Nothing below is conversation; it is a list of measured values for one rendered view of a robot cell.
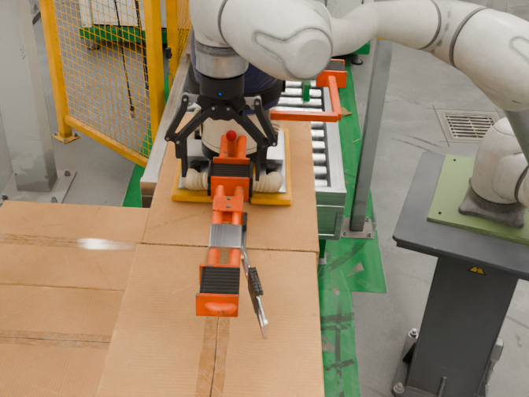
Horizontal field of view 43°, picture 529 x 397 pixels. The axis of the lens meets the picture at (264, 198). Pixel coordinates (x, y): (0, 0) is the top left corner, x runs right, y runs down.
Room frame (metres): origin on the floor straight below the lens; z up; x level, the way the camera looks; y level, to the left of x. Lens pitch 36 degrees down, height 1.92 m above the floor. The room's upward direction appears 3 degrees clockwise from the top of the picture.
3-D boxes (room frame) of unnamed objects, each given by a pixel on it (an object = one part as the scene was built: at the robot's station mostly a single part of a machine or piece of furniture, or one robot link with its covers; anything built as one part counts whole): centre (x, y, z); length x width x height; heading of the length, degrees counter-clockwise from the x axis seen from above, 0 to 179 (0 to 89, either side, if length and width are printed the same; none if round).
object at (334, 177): (3.06, -0.25, 0.50); 2.31 x 0.05 x 0.19; 0
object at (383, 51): (2.46, -0.43, 0.50); 0.07 x 0.07 x 1.00; 0
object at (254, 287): (0.94, 0.01, 1.08); 0.31 x 0.03 x 0.05; 14
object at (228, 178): (1.23, 0.08, 1.08); 0.10 x 0.08 x 0.06; 92
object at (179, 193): (1.48, 0.18, 0.98); 0.34 x 0.10 x 0.05; 2
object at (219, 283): (0.88, 0.07, 1.08); 0.08 x 0.07 x 0.05; 2
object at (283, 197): (1.48, -0.01, 0.98); 0.34 x 0.10 x 0.05; 2
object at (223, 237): (1.02, 0.07, 1.07); 0.07 x 0.07 x 0.04; 2
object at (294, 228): (1.46, 0.07, 0.74); 0.60 x 0.40 x 0.40; 1
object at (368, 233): (2.46, -0.43, 0.01); 0.15 x 0.15 x 0.03; 0
